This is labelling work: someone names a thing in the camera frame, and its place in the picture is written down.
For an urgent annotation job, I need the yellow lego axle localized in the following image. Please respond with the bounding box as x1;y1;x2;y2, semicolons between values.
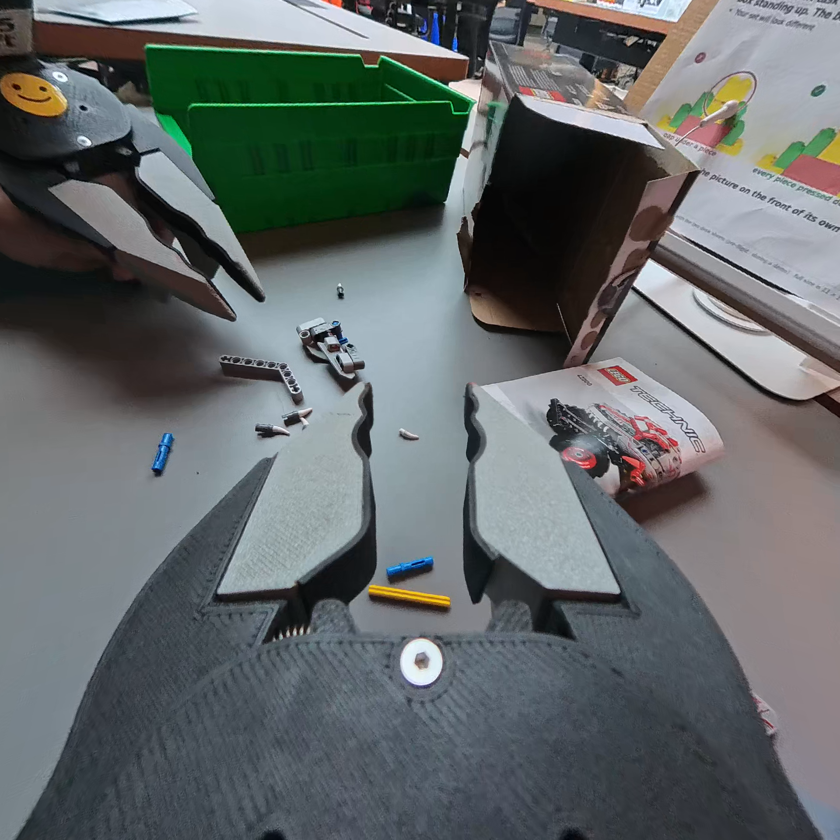
367;584;452;610

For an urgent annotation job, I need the printed instruction sheet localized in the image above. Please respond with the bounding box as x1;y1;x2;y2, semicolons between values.
640;0;840;304

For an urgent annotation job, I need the green plastic bin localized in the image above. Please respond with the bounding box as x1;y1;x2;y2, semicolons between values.
144;45;475;235

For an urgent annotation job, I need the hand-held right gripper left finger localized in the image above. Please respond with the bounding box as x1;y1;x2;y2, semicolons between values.
215;382;378;634

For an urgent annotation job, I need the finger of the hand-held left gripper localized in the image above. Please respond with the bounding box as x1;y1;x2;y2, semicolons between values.
48;177;238;324
134;151;267;304

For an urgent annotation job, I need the long wooden desk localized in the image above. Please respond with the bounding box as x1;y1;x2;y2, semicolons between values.
530;0;678;35

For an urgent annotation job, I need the grey table with wooden edge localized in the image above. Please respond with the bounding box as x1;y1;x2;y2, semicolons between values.
33;0;471;84

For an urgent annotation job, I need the flat grey panel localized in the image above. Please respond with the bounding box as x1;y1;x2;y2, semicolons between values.
39;0;198;25

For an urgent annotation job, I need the open cardboard lego box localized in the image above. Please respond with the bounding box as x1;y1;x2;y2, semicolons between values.
458;41;700;368

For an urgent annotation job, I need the grey lego assembly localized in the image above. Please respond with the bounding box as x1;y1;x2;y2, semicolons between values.
297;318;366;390

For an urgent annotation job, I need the person's left hand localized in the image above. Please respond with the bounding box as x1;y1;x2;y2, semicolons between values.
0;192;140;282

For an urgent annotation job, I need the grey angled lego beam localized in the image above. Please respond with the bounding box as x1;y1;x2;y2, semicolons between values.
220;353;305;404

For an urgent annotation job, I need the lego instruction booklet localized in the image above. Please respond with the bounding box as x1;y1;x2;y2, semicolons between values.
482;357;725;497

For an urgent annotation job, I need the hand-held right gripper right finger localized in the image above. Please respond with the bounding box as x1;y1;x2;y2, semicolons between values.
462;382;622;634

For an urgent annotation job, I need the white display stand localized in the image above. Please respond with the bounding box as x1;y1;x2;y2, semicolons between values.
633;230;840;401

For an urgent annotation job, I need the cardboard backing board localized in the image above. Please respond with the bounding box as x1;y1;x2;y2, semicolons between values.
623;0;723;114

